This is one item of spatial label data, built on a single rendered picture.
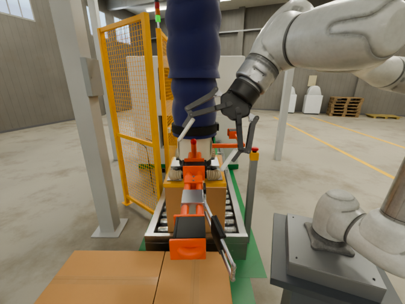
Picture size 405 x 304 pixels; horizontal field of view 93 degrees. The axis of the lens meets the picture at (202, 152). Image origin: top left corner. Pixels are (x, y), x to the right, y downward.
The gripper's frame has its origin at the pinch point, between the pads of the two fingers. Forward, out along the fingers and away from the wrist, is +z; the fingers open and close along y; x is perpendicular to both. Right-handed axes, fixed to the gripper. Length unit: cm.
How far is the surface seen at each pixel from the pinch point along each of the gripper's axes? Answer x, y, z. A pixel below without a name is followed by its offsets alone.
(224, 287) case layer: 45, 53, 59
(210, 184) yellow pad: 35.1, 12.0, 14.4
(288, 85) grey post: 331, 68, -155
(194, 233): -12.3, 8.1, 13.5
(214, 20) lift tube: 30, -25, -41
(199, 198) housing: 1.4, 6.9, 11.4
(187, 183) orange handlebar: 10.6, 1.9, 12.5
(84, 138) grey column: 122, -94, 67
